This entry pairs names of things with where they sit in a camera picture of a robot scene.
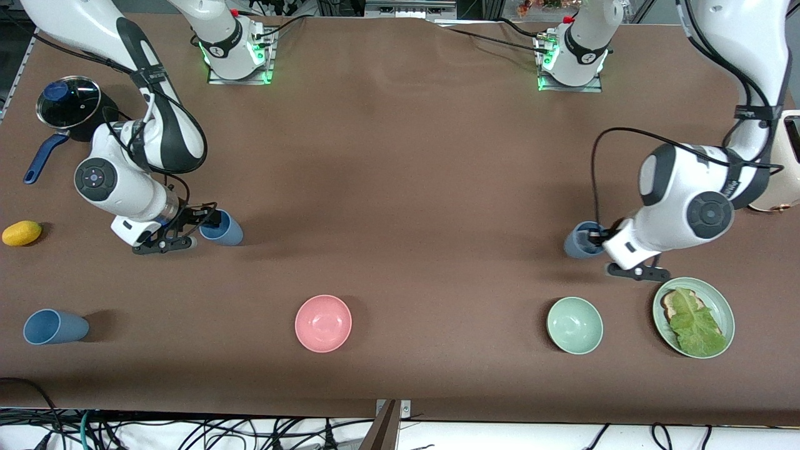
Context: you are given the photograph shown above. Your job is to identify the toast slice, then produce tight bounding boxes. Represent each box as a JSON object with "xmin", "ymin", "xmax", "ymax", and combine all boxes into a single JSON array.
[{"xmin": 662, "ymin": 289, "xmax": 723, "ymax": 338}]

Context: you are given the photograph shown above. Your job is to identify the blue plastic cup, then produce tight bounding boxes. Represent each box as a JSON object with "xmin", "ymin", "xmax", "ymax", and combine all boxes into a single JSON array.
[
  {"xmin": 23, "ymin": 309, "xmax": 90, "ymax": 346},
  {"xmin": 199, "ymin": 209, "xmax": 244, "ymax": 247},
  {"xmin": 564, "ymin": 221, "xmax": 606, "ymax": 259}
]

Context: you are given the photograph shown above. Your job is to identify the black left base cable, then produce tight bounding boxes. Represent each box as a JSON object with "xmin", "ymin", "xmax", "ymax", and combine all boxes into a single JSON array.
[{"xmin": 437, "ymin": 17, "xmax": 552, "ymax": 56}]

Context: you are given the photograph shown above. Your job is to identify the metal table edge bracket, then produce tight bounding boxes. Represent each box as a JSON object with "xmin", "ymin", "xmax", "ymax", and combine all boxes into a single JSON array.
[{"xmin": 374, "ymin": 399, "xmax": 413, "ymax": 421}]

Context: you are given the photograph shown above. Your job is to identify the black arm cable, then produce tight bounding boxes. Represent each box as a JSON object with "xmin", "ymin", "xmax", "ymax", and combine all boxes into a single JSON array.
[
  {"xmin": 591, "ymin": 0, "xmax": 786, "ymax": 246},
  {"xmin": 28, "ymin": 12, "xmax": 219, "ymax": 241}
]

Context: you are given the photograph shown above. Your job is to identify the green plate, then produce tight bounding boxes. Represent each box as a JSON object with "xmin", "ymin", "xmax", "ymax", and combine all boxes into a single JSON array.
[{"xmin": 652, "ymin": 277, "xmax": 736, "ymax": 359}]

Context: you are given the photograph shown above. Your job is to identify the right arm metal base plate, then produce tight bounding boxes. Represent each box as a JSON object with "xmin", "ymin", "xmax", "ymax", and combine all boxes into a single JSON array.
[{"xmin": 207, "ymin": 27, "xmax": 276, "ymax": 85}]

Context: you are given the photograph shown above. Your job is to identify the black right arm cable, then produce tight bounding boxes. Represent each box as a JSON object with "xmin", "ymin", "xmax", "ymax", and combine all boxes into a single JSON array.
[{"xmin": 28, "ymin": 12, "xmax": 219, "ymax": 241}]

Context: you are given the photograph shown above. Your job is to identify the brown table cloth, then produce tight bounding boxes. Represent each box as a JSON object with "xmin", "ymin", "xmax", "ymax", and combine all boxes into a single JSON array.
[{"xmin": 0, "ymin": 9, "xmax": 800, "ymax": 428}]

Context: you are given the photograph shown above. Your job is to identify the cream white toaster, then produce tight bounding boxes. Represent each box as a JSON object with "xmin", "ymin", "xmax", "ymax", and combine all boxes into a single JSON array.
[{"xmin": 747, "ymin": 109, "xmax": 800, "ymax": 214}]

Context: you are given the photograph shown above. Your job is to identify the green lettuce leaf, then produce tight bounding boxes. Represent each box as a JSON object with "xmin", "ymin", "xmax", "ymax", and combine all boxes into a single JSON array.
[{"xmin": 669, "ymin": 287, "xmax": 728, "ymax": 357}]

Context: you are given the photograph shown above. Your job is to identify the black base cable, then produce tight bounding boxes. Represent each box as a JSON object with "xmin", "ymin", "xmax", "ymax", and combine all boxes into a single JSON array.
[
  {"xmin": 437, "ymin": 17, "xmax": 552, "ymax": 56},
  {"xmin": 257, "ymin": 15, "xmax": 308, "ymax": 41}
]

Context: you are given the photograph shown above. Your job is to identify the black looped floor cable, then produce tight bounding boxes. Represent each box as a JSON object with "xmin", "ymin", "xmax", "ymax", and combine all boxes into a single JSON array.
[{"xmin": 0, "ymin": 377, "xmax": 61, "ymax": 432}]

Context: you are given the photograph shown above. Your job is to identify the glass pot lid blue knob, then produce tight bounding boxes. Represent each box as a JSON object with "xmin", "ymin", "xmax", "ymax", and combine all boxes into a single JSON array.
[{"xmin": 36, "ymin": 75, "xmax": 103, "ymax": 131}]

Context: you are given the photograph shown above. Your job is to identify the pink bowl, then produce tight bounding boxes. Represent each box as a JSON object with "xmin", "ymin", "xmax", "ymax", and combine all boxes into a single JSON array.
[{"xmin": 294, "ymin": 294, "xmax": 353, "ymax": 353}]

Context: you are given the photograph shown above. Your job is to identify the black right base cable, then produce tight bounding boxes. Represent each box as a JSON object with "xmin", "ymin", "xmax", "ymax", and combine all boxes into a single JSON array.
[{"xmin": 257, "ymin": 15, "xmax": 308, "ymax": 41}]

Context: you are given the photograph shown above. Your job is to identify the black pot blue handle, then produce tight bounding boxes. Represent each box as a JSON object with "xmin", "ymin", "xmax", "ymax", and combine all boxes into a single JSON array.
[{"xmin": 23, "ymin": 91, "xmax": 120, "ymax": 186}]

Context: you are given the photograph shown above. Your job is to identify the mint green bowl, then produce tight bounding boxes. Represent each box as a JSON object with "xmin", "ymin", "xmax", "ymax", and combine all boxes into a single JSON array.
[{"xmin": 546, "ymin": 296, "xmax": 604, "ymax": 356}]

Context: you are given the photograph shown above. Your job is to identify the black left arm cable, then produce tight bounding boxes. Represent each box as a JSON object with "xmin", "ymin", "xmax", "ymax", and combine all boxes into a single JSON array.
[{"xmin": 591, "ymin": 0, "xmax": 786, "ymax": 246}]

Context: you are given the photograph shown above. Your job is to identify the yellow lemon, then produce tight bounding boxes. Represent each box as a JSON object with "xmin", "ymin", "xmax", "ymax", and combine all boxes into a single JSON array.
[{"xmin": 2, "ymin": 220, "xmax": 43, "ymax": 247}]

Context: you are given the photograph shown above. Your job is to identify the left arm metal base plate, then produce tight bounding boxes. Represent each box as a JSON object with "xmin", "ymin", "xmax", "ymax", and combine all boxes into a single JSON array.
[{"xmin": 536, "ymin": 32, "xmax": 604, "ymax": 93}]

